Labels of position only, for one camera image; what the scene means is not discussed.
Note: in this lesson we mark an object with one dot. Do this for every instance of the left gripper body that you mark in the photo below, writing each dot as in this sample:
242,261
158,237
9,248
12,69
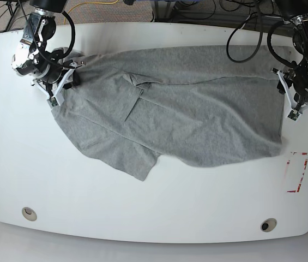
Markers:
295,89

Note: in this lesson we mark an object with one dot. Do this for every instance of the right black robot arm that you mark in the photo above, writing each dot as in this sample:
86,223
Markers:
31,57

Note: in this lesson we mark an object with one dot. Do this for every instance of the table grommet hole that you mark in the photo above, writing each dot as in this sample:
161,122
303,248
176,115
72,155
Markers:
268,225
29,214

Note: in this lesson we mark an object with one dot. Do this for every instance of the red tape rectangle marking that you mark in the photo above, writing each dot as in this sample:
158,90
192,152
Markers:
295,171

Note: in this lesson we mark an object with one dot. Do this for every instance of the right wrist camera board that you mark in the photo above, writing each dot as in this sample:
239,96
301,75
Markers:
52,102

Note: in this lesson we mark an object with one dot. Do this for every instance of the left table grommet hole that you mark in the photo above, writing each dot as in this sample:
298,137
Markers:
29,214

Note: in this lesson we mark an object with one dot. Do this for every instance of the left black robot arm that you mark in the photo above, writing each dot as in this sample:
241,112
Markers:
296,13

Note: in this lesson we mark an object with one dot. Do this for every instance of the right table grommet hole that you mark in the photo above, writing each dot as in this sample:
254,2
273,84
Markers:
268,225

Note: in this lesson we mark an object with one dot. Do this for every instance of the grey t-shirt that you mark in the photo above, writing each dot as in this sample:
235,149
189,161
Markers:
191,103

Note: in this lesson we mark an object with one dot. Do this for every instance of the black tripod stand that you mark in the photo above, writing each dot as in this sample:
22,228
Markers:
9,13

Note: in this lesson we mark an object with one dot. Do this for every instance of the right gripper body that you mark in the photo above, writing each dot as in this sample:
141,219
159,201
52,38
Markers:
51,84

